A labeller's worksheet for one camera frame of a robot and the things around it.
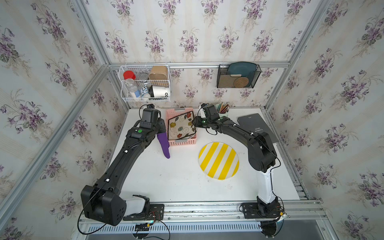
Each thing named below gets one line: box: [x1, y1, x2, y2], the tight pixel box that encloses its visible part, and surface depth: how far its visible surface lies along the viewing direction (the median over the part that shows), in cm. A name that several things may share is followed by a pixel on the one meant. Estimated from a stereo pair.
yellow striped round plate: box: [198, 142, 240, 181], surface depth 92 cm
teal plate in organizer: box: [227, 62, 257, 77], surface depth 94 cm
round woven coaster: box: [233, 77, 249, 88], surface depth 99 cm
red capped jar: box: [123, 70, 136, 80], surface depth 94 cm
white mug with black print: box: [148, 85, 170, 98], surface depth 95 cm
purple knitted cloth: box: [157, 132, 170, 159], surface depth 84 cm
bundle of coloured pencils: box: [217, 101, 231, 114], surface depth 103 cm
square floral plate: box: [168, 111, 196, 141], surface depth 105 cm
